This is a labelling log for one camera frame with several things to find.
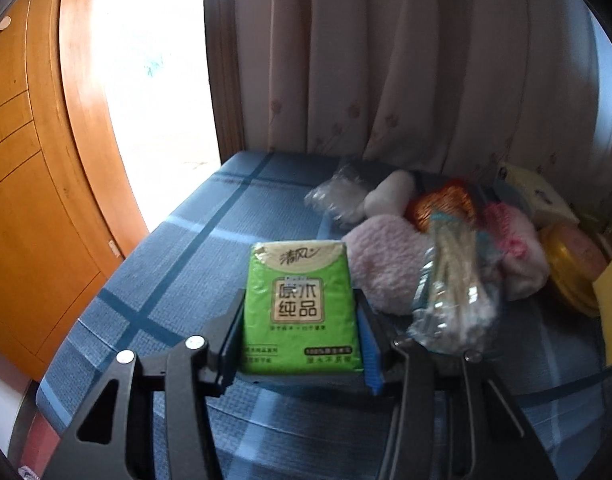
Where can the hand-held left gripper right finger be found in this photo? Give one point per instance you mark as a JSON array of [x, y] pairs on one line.
[[372, 345]]

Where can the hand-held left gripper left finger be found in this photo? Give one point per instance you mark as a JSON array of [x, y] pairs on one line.
[[221, 350]]

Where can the green tissue pack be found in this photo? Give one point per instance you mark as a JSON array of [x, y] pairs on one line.
[[298, 310]]

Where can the red orange fish plush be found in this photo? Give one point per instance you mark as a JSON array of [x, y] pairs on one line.
[[446, 200]]

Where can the pink plush toy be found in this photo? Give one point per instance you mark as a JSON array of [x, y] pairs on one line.
[[386, 260]]

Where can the bag of cotton swabs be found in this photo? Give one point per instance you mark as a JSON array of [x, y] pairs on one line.
[[453, 280]]

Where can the white plush roll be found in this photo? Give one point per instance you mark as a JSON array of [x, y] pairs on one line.
[[388, 192]]

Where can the crumpled clear plastic bag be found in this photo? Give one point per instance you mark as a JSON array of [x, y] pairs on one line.
[[336, 195]]

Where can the pink and white fluffy cloth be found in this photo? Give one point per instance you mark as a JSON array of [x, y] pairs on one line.
[[521, 250]]

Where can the yellow round tin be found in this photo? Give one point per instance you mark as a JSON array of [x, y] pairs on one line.
[[573, 265]]

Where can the yellow sponge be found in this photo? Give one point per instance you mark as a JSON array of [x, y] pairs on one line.
[[611, 310]]

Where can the wooden wardrobe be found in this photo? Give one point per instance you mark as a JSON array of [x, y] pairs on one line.
[[21, 160]]

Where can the cream floral curtain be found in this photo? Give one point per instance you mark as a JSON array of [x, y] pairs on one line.
[[386, 60]]

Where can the wooden door frame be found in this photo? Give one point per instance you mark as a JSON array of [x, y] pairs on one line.
[[86, 110]]

